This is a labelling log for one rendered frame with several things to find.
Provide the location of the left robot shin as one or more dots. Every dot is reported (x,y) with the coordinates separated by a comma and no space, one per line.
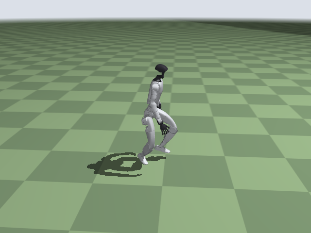
(167,138)

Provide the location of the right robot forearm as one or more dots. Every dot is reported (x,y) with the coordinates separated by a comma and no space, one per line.
(156,113)

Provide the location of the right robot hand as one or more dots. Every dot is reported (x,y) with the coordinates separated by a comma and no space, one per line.
(163,127)

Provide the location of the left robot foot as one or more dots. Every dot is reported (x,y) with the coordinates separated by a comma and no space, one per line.
(162,149)

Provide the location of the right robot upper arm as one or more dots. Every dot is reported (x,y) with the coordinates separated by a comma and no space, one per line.
(154,91)

